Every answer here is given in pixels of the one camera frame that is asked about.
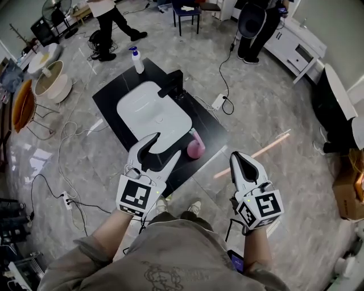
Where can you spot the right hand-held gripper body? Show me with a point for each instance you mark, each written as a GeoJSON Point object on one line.
{"type": "Point", "coordinates": [263, 206]}

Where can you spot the black bathtub white rim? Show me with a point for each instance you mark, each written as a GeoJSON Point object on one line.
{"type": "Point", "coordinates": [330, 105]}

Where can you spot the white sink basin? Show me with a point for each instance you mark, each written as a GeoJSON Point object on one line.
{"type": "Point", "coordinates": [142, 113]}

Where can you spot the pink spray bottle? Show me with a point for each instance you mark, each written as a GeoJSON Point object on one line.
{"type": "Point", "coordinates": [194, 150]}

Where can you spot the white tall cabinet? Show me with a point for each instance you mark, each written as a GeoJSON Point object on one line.
{"type": "Point", "coordinates": [229, 8]}

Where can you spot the black top vanity cabinet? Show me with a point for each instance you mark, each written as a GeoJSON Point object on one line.
{"type": "Point", "coordinates": [210, 133]}

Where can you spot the dark blue chair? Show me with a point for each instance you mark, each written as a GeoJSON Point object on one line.
{"type": "Point", "coordinates": [185, 12]}

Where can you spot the black standing fan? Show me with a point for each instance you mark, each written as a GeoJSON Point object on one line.
{"type": "Point", "coordinates": [57, 8]}

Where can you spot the wooden chair dark seat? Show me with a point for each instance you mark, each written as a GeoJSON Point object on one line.
{"type": "Point", "coordinates": [210, 7]}

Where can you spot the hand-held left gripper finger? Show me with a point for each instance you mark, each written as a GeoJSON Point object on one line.
{"type": "Point", "coordinates": [169, 167]}
{"type": "Point", "coordinates": [135, 153]}

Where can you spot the black box speaker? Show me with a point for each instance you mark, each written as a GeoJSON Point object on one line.
{"type": "Point", "coordinates": [42, 31]}

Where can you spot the person's right forearm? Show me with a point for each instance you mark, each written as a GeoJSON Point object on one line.
{"type": "Point", "coordinates": [257, 247]}

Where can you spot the person's left shoe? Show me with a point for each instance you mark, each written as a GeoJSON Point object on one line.
{"type": "Point", "coordinates": [161, 206]}

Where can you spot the white round side table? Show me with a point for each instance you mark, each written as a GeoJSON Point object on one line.
{"type": "Point", "coordinates": [42, 58]}

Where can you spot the brown cardboard box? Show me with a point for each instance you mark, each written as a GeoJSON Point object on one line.
{"type": "Point", "coordinates": [345, 193]}

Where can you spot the black faucet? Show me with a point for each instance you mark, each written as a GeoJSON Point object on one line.
{"type": "Point", "coordinates": [173, 82]}

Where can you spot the black equipment rack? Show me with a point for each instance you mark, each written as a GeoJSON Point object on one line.
{"type": "Point", "coordinates": [12, 221]}

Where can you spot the white pump bottle blue cap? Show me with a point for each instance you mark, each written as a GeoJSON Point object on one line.
{"type": "Point", "coordinates": [138, 62]}

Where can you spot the beige round side table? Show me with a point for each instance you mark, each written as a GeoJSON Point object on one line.
{"type": "Point", "coordinates": [54, 85]}

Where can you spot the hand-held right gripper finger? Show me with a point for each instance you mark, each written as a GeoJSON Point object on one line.
{"type": "Point", "coordinates": [261, 174]}
{"type": "Point", "coordinates": [237, 176]}

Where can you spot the person's grey printed shirt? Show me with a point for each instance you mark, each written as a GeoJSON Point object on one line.
{"type": "Point", "coordinates": [176, 250]}

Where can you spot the wooden bench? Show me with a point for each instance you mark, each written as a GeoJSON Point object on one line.
{"type": "Point", "coordinates": [81, 12]}

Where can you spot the person's right shoe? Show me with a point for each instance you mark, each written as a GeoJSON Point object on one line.
{"type": "Point", "coordinates": [194, 207]}

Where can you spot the white gloves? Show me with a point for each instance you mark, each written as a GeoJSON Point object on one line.
{"type": "Point", "coordinates": [187, 8]}

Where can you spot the black device purple screen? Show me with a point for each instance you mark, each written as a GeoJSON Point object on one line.
{"type": "Point", "coordinates": [237, 261]}

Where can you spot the person's dark shorts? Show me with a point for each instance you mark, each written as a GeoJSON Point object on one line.
{"type": "Point", "coordinates": [166, 217]}

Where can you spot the white power strip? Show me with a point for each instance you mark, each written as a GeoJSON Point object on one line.
{"type": "Point", "coordinates": [218, 102]}
{"type": "Point", "coordinates": [66, 200]}

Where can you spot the person's shoe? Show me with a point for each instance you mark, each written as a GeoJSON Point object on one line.
{"type": "Point", "coordinates": [161, 206]}
{"type": "Point", "coordinates": [194, 207]}

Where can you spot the white drawer cabinet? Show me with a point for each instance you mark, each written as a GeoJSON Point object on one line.
{"type": "Point", "coordinates": [295, 48]}

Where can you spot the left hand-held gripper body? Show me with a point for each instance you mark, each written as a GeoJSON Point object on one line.
{"type": "Point", "coordinates": [133, 196]}

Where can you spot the person's left forearm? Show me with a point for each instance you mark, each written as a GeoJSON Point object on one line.
{"type": "Point", "coordinates": [113, 230]}

